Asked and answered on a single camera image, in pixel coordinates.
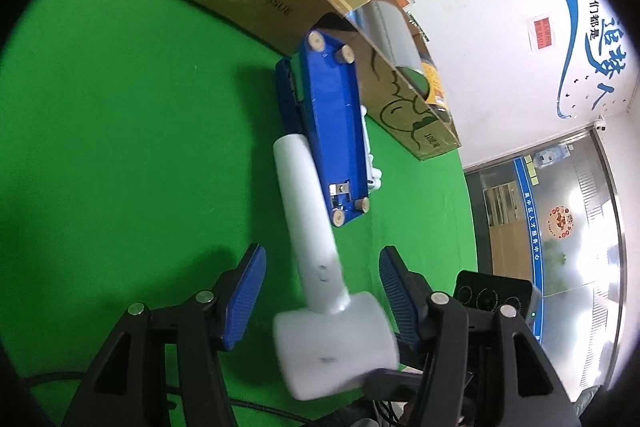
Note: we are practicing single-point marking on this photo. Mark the white security camera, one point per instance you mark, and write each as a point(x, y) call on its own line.
point(601, 124)

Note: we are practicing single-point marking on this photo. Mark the blue device with wooden pegs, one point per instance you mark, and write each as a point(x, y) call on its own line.
point(330, 117)

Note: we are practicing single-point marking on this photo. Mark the white plastic part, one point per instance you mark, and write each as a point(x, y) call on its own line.
point(372, 167)

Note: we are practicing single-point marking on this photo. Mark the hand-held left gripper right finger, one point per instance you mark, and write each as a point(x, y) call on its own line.
point(397, 297)

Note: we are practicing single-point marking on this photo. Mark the green table cover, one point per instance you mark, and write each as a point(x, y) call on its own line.
point(125, 132)

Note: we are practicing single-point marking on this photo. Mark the yellow label dried flower jar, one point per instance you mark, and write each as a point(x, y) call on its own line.
point(432, 82)

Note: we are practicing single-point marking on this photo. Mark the red round emblem sticker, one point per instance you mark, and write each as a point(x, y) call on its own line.
point(561, 222)

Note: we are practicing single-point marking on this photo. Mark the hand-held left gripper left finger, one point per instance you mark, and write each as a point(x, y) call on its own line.
point(245, 302)

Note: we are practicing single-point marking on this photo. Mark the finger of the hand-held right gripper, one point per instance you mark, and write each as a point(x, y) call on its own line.
point(390, 382)

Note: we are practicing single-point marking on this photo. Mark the glass door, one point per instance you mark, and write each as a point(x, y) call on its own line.
point(575, 267)

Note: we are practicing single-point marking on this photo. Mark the white hair dryer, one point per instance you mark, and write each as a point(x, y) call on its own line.
point(310, 227)

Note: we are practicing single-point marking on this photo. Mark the blue wall lettering decal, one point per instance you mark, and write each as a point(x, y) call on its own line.
point(597, 32)

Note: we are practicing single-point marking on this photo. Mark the red wall sign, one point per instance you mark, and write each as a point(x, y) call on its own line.
point(542, 33)

